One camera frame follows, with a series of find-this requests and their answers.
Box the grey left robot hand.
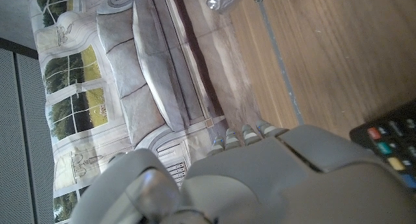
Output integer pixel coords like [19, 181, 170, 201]
[70, 119, 416, 224]

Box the black TV remote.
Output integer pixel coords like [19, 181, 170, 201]
[349, 100, 416, 191]

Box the aluminum foil sheet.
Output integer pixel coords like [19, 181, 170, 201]
[205, 0, 251, 14]

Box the grey perforated panel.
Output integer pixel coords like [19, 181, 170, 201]
[0, 38, 55, 224]

